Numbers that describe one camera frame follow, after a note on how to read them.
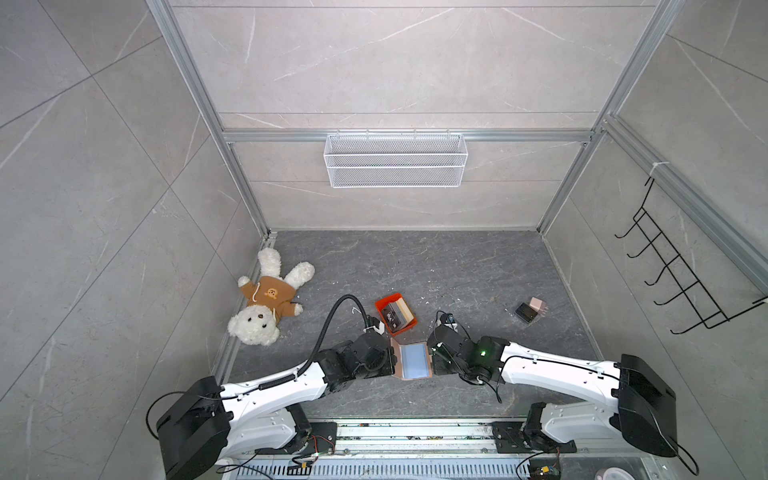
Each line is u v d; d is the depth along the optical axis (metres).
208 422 0.40
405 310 0.93
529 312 0.95
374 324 0.73
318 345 0.59
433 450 0.73
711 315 0.58
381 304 0.97
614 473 0.67
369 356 0.62
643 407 0.41
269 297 0.91
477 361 0.57
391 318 0.93
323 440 0.73
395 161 1.01
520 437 0.73
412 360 0.84
